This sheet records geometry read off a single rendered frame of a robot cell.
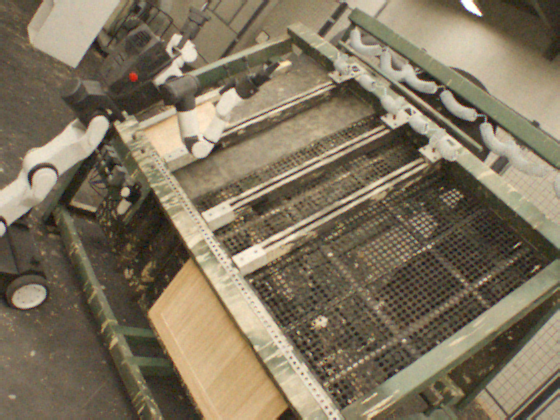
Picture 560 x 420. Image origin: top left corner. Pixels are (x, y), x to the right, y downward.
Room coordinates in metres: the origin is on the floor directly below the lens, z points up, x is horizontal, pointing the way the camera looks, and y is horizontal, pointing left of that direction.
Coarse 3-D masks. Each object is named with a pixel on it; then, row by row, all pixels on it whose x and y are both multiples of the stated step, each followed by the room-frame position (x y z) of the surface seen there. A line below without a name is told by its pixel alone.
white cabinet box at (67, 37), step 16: (48, 0) 5.88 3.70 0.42; (64, 0) 5.48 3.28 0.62; (80, 0) 5.58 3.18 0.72; (96, 0) 5.69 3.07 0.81; (112, 0) 5.79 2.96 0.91; (48, 16) 5.44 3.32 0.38; (64, 16) 5.55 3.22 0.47; (80, 16) 5.65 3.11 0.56; (96, 16) 5.76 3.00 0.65; (32, 32) 5.79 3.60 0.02; (48, 32) 5.51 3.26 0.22; (64, 32) 5.61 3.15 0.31; (80, 32) 5.72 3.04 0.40; (96, 32) 5.83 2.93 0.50; (48, 48) 5.57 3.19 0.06; (64, 48) 5.68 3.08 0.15; (80, 48) 5.79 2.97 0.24
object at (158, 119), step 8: (288, 64) 3.22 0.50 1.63; (280, 72) 3.21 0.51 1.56; (200, 96) 2.97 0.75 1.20; (208, 96) 2.98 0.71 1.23; (216, 96) 2.99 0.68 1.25; (200, 104) 2.94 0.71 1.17; (168, 112) 2.86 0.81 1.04; (152, 120) 2.81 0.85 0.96; (160, 120) 2.82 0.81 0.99; (144, 128) 2.77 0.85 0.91
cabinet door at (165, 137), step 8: (208, 104) 2.95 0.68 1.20; (200, 112) 2.90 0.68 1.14; (208, 112) 2.90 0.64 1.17; (168, 120) 2.84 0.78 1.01; (176, 120) 2.84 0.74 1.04; (200, 120) 2.85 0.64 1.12; (208, 120) 2.85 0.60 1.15; (152, 128) 2.79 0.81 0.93; (160, 128) 2.79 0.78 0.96; (168, 128) 2.80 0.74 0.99; (176, 128) 2.80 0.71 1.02; (200, 128) 2.80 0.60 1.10; (152, 136) 2.74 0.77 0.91; (160, 136) 2.74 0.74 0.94; (168, 136) 2.75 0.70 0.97; (176, 136) 2.75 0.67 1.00; (160, 144) 2.69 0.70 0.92; (168, 144) 2.70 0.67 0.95; (176, 144) 2.70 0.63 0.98; (160, 152) 2.64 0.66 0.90
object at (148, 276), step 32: (64, 192) 2.93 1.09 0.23; (64, 224) 2.75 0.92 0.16; (128, 224) 2.82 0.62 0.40; (160, 224) 2.69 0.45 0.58; (128, 256) 2.66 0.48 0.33; (160, 256) 2.52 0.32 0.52; (96, 288) 2.44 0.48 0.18; (160, 288) 2.52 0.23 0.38; (256, 288) 2.25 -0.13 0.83; (96, 320) 2.32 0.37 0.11; (128, 352) 2.19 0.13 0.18; (128, 384) 2.07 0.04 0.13; (352, 384) 2.35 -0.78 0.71; (160, 416) 1.97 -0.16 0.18; (288, 416) 1.92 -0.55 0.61; (416, 416) 2.32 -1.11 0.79; (448, 416) 2.58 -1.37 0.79
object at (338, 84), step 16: (352, 64) 3.11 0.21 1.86; (336, 80) 2.99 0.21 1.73; (304, 96) 2.95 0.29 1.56; (320, 96) 2.97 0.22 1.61; (336, 96) 3.05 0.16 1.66; (272, 112) 2.82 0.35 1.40; (288, 112) 2.88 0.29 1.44; (224, 128) 2.71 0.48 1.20; (240, 128) 2.72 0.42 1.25; (256, 128) 2.79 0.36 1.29; (224, 144) 2.70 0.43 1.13; (176, 160) 2.55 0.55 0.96; (192, 160) 2.61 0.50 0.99
